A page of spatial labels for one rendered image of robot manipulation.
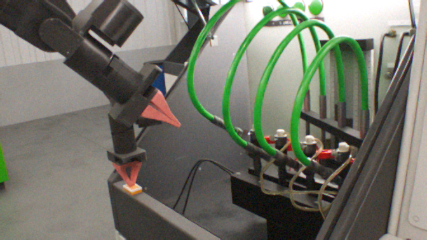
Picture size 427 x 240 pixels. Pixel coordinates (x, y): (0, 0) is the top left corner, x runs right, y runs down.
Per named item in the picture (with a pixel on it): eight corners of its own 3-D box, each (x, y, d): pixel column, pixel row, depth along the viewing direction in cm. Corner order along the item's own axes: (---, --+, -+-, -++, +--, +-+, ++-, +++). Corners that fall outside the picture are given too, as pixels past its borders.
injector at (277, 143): (269, 222, 88) (265, 138, 83) (283, 214, 91) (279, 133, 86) (277, 226, 86) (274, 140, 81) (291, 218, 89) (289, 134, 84)
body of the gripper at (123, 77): (166, 72, 56) (126, 40, 53) (124, 127, 55) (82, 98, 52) (154, 69, 62) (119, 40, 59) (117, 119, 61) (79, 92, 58)
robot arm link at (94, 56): (56, 56, 55) (56, 60, 50) (85, 21, 56) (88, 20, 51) (94, 84, 58) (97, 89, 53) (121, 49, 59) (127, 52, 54)
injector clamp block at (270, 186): (233, 227, 98) (229, 174, 94) (260, 213, 104) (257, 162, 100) (349, 289, 71) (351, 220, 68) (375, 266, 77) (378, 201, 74)
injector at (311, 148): (295, 235, 82) (293, 145, 77) (309, 226, 85) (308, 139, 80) (305, 239, 80) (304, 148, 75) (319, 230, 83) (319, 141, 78)
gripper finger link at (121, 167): (135, 177, 103) (129, 145, 100) (147, 184, 97) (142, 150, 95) (112, 185, 99) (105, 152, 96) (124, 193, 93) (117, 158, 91)
